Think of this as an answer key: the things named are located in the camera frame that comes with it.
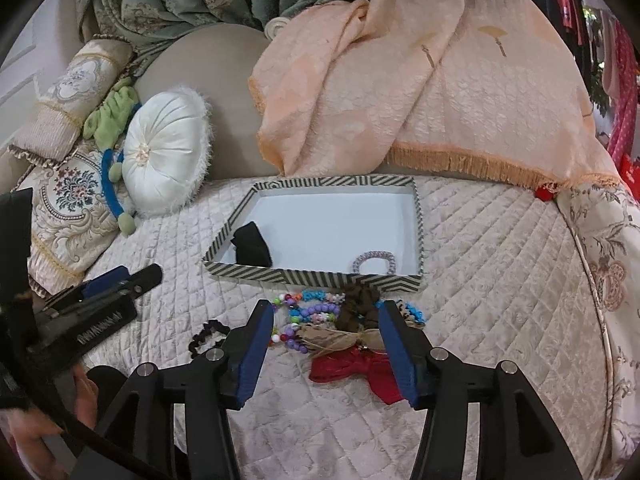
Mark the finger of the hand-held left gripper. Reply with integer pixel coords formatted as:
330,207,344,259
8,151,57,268
80,266,132,297
42,263,164,317

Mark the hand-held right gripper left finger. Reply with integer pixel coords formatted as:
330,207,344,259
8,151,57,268
75,300,276,480

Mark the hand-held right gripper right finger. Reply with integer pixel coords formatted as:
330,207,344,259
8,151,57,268
377,300,583,480

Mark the red fabric bow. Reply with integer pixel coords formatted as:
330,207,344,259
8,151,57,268
308,347,407,405

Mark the leopard print scrunchie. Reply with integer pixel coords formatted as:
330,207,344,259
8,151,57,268
392,300,417,329

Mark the sky blue bead bracelet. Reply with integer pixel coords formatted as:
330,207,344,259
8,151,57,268
400,301,427,330

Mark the multicolour round bead bracelet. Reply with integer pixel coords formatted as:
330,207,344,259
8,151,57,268
270,292,301,348

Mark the black scrunchie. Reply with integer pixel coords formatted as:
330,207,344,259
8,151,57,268
187,319,232,358

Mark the brown scrunchie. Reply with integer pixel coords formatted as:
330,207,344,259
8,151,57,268
336,284,382,333

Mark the beige ribbon bow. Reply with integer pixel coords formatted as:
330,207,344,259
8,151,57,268
295,324,388,361

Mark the green white bead bracelet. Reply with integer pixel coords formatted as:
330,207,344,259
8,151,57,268
290,310,337,327

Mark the purple bead bracelet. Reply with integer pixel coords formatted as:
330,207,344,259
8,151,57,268
282,301,346,356

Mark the orange blue faceted bead bracelet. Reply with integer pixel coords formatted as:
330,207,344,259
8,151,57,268
292,288,347,304

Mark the black cloth pouch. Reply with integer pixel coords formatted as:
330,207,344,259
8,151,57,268
230,221,273,267

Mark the lilac spiral hair tie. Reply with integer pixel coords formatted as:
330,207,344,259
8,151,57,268
351,249,398,277

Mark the striped cardboard box tray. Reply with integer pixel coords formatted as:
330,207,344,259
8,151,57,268
201,174,426,295

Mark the person's left hand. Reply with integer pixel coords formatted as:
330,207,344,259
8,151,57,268
0,367,101,480

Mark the floral embroidered square cushion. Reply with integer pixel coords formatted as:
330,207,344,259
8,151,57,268
10,140,131,296

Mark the quilted cream bedspread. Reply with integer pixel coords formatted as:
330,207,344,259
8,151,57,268
75,175,621,480

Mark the white round satin cushion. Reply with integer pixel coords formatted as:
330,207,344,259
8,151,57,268
121,86,213,218

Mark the green plush toy blue band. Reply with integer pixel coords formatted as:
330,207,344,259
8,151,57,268
82,77,143,236

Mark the embroidered bolster cushion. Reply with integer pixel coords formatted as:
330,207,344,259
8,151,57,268
7,35,133,161

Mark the floral cream pillow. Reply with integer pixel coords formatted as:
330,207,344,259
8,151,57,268
555,185,640,461

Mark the peach fringed blanket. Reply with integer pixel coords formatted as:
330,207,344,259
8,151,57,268
248,0,626,193

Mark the white round carved ornament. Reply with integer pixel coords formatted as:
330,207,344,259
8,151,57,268
264,16,291,41

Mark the green plant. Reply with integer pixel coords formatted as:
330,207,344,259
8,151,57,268
585,5,613,108

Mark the row of hanging clothes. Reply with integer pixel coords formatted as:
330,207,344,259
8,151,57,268
520,0,640,161

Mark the black cable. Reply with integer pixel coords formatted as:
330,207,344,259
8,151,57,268
25,350,156,480

